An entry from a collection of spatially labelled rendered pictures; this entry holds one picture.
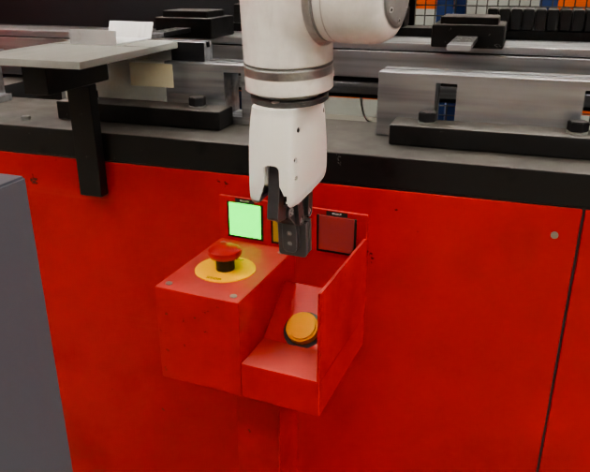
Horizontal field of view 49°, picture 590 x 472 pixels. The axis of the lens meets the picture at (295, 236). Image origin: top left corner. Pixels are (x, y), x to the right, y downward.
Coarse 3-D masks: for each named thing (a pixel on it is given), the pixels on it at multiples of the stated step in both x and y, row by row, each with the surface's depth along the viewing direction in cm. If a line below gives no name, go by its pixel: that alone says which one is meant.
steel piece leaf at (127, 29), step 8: (112, 24) 112; (120, 24) 111; (128, 24) 111; (136, 24) 110; (144, 24) 110; (152, 24) 109; (120, 32) 111; (128, 32) 111; (136, 32) 110; (144, 32) 110
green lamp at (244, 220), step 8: (232, 208) 84; (240, 208) 83; (248, 208) 83; (256, 208) 82; (232, 216) 84; (240, 216) 84; (248, 216) 83; (256, 216) 83; (232, 224) 84; (240, 224) 84; (248, 224) 84; (256, 224) 83; (232, 232) 85; (240, 232) 85; (248, 232) 84; (256, 232) 84
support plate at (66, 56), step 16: (32, 48) 97; (48, 48) 97; (64, 48) 97; (80, 48) 97; (96, 48) 97; (112, 48) 97; (128, 48) 97; (144, 48) 97; (160, 48) 101; (0, 64) 87; (16, 64) 86; (32, 64) 85; (48, 64) 84; (64, 64) 84; (80, 64) 83; (96, 64) 86
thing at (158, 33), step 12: (168, 12) 126; (180, 12) 126; (192, 12) 125; (204, 12) 124; (216, 12) 128; (156, 24) 127; (168, 24) 126; (180, 24) 125; (192, 24) 125; (204, 24) 124; (216, 24) 126; (228, 24) 131; (156, 36) 114; (168, 36) 117; (180, 36) 126; (192, 36) 125; (204, 36) 125; (216, 36) 126
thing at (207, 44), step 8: (176, 40) 108; (184, 40) 108; (192, 40) 107; (200, 40) 107; (208, 40) 107; (176, 48) 106; (184, 48) 106; (192, 48) 106; (200, 48) 105; (208, 48) 106; (176, 56) 107; (184, 56) 107; (192, 56) 106; (200, 56) 106; (208, 56) 107
